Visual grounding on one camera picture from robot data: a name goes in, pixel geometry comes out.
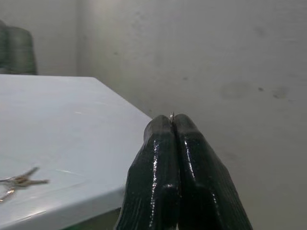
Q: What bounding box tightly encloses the bunch of metal keys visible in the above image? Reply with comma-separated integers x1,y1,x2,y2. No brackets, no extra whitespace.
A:
0,166,50,203

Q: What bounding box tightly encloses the dark green ribbed object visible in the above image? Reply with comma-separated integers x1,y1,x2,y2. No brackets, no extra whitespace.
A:
0,19,38,76

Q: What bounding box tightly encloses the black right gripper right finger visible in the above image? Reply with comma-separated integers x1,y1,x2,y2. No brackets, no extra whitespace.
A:
173,114,253,230

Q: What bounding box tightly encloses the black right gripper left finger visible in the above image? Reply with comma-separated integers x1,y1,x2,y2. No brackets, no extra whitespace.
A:
116,115,181,230

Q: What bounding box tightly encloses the white table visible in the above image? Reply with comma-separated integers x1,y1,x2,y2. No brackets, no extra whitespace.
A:
0,74,154,230

